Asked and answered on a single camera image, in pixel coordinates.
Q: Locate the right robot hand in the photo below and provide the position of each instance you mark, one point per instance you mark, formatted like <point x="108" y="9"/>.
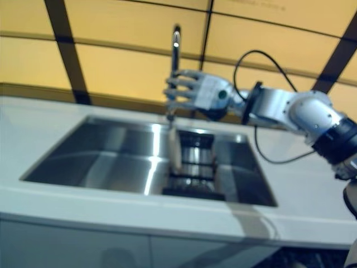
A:
<point x="206" y="92"/>

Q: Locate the cream ceramic plate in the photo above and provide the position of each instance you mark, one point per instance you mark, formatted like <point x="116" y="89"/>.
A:
<point x="175" y="150"/>

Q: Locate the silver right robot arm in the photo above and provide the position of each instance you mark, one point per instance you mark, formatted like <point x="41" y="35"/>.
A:
<point x="301" y="111"/>

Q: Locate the chrome pull-down kitchen faucet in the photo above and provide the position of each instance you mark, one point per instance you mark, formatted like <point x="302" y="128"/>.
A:
<point x="175" y="56"/>

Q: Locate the black dish drying rack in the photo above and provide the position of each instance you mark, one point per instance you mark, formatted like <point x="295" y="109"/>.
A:
<point x="195" y="181"/>

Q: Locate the stainless steel sink basin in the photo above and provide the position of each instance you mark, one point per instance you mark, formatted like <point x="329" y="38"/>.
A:
<point x="97" y="156"/>

